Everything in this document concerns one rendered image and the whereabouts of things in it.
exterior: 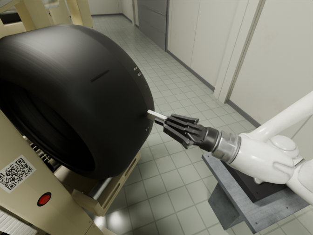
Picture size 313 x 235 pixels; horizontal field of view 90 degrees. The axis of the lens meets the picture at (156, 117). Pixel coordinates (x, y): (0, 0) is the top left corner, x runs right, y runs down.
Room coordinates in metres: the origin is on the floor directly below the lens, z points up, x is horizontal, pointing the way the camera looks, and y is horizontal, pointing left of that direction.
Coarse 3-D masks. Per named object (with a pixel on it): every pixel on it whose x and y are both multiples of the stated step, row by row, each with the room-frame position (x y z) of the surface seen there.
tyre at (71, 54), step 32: (32, 32) 0.48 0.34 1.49; (64, 32) 0.50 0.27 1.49; (96, 32) 0.56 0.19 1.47; (0, 64) 0.38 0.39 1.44; (32, 64) 0.36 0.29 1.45; (64, 64) 0.37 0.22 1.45; (96, 64) 0.41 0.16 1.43; (128, 64) 0.49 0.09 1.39; (0, 96) 0.46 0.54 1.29; (32, 96) 0.62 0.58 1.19; (64, 96) 0.31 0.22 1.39; (96, 96) 0.33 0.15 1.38; (128, 96) 0.40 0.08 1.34; (32, 128) 0.52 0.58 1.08; (64, 128) 0.60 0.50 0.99; (96, 128) 0.29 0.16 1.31; (128, 128) 0.33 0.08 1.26; (64, 160) 0.40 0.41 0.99; (96, 160) 0.28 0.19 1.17; (128, 160) 0.31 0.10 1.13
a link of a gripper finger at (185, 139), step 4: (168, 128) 0.35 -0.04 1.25; (164, 132) 0.35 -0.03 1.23; (168, 132) 0.34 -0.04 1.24; (172, 132) 0.33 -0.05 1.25; (176, 132) 0.33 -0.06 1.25; (172, 136) 0.33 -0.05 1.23; (176, 136) 0.32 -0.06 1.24; (180, 136) 0.32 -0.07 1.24; (176, 140) 0.32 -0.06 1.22; (180, 140) 0.31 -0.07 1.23; (184, 140) 0.30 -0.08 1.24; (188, 140) 0.31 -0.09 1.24; (188, 144) 0.29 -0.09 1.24
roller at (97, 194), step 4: (100, 180) 0.34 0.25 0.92; (104, 180) 0.34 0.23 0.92; (108, 180) 0.35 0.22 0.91; (96, 184) 0.33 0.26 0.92; (100, 184) 0.33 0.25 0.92; (104, 184) 0.33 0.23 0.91; (96, 188) 0.31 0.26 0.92; (100, 188) 0.31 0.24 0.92; (104, 188) 0.32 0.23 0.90; (92, 192) 0.29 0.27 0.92; (96, 192) 0.29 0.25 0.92; (100, 192) 0.30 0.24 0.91; (92, 196) 0.28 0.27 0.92; (96, 196) 0.28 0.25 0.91
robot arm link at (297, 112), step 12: (312, 96) 0.41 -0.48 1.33; (288, 108) 0.43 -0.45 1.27; (300, 108) 0.40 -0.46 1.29; (312, 108) 0.39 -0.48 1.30; (276, 120) 0.41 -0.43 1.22; (288, 120) 0.39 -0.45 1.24; (300, 120) 0.39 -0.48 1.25; (252, 132) 0.41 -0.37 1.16; (264, 132) 0.40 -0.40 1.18; (276, 132) 0.39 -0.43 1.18
